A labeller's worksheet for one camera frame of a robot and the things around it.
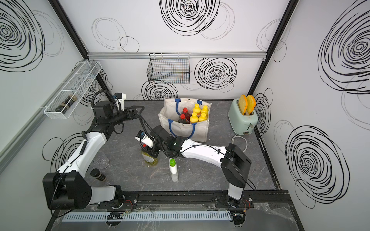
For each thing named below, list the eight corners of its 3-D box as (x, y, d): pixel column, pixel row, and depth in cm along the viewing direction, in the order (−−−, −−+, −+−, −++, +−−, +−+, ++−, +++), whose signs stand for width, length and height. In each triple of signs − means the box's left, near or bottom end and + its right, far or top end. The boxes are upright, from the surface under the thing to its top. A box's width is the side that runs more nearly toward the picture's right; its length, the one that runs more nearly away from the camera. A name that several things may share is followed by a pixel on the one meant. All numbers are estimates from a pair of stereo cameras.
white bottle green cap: (171, 181, 82) (168, 170, 67) (172, 171, 85) (169, 158, 70) (178, 181, 82) (176, 170, 67) (178, 171, 85) (176, 158, 70)
